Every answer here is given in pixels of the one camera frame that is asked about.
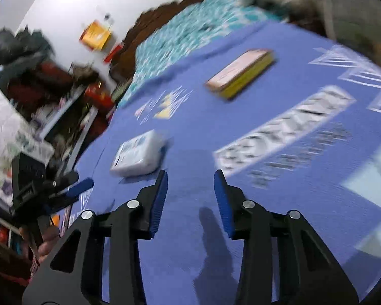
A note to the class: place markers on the teal patterned bed blanket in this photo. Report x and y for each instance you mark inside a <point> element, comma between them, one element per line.
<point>184,31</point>

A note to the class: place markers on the white packet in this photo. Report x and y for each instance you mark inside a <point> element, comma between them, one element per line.
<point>136,154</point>

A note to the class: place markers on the white printed cloth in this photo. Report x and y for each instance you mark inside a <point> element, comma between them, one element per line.
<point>6,133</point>

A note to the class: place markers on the brown handbag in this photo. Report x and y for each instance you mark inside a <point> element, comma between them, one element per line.
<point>84,74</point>

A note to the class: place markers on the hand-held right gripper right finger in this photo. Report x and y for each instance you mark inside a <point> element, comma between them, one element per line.
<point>224,206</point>

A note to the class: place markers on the dark bags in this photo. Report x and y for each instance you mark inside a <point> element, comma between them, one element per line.
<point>19,44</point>

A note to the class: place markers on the pink yellow box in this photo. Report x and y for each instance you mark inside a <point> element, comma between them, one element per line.
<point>238,70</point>

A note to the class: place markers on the hanging dark red jackets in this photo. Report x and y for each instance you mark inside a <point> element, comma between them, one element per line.
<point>41,79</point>

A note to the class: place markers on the person's left hand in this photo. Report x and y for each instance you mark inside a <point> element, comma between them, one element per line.
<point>49,243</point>

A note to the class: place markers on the grey metal shelf rack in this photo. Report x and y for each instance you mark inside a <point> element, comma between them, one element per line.
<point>70,108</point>

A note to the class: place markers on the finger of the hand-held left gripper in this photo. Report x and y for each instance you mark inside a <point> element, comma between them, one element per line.
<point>81,186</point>
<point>65,179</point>

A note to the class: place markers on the blue printed tablecloth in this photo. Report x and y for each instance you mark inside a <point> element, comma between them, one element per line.
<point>184,117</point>

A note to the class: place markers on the red gift bag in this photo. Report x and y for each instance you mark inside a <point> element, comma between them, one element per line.
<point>98,97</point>

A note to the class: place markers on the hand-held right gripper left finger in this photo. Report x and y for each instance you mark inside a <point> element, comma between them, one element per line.
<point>157,203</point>

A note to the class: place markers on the carved wooden headboard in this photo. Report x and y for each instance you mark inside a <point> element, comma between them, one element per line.
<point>152,19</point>

